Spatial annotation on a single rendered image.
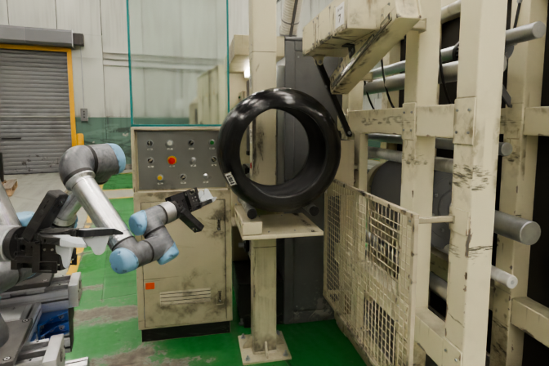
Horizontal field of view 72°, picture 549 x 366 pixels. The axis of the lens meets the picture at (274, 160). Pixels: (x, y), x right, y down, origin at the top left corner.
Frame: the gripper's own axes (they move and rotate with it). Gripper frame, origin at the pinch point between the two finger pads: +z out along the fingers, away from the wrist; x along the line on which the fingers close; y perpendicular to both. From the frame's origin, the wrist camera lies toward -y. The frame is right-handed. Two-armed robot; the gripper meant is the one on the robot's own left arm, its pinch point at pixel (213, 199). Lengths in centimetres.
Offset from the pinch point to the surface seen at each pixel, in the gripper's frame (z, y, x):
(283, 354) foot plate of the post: 43, -95, 41
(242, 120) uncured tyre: 18.3, 26.9, -12.4
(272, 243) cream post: 49, -35, 26
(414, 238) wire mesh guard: 19, -33, -65
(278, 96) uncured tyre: 31, 31, -25
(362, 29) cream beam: 39, 41, -66
